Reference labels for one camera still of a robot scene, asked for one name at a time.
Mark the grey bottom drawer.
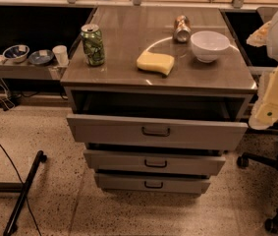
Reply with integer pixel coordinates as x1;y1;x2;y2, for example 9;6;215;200
94;173;210;195

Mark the black stand leg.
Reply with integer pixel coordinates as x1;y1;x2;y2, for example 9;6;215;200
0;150;47;236

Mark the green soda can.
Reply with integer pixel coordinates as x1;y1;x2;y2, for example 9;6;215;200
81;24;105;66

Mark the grey side shelf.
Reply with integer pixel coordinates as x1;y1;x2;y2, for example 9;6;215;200
0;61;66;81

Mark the white paper cup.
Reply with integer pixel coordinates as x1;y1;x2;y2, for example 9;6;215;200
52;45;69;66

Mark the black floor cable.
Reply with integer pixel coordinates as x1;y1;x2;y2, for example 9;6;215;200
0;123;43;236

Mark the lying brown soda can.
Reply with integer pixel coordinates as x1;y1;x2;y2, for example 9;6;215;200
173;15;191;43

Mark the yellow-white gripper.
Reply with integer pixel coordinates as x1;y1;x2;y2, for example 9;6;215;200
249;67;278;130

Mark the yellow sponge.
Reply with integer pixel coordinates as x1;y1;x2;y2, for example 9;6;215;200
137;51;175;76

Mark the white blue bowl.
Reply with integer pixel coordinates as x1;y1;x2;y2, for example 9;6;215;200
3;44;29;63

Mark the grey drawer cabinet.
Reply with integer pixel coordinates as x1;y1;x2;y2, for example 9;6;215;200
60;5;258;195

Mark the grey drawer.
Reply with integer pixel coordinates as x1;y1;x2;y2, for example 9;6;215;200
67;114;248;150
94;173;210;195
83;149;226;176

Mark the grey middle drawer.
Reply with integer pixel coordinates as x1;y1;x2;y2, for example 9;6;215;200
83;149;226;176

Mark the grey top drawer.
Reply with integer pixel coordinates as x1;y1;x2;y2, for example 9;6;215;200
67;114;248;150

